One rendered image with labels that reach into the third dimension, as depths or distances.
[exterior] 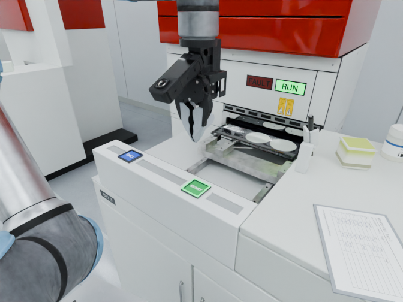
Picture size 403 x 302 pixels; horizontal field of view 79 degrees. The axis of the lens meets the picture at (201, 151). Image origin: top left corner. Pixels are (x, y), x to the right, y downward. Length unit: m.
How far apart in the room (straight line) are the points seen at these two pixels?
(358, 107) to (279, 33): 1.68
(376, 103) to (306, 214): 2.01
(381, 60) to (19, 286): 2.44
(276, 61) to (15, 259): 0.95
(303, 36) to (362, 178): 0.49
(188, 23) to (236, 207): 0.39
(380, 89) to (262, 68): 1.57
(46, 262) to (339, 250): 0.48
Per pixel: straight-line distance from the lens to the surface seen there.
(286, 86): 1.03
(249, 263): 0.59
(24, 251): 0.42
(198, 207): 0.57
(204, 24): 0.46
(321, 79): 1.00
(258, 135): 1.06
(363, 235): 0.59
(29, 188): 0.50
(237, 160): 0.90
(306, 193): 0.66
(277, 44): 0.98
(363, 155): 0.79
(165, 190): 0.63
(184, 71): 0.45
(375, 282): 0.53
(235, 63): 1.12
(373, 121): 2.57
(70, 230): 0.48
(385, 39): 2.45
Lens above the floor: 1.35
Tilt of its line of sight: 29 degrees down
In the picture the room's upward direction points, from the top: straight up
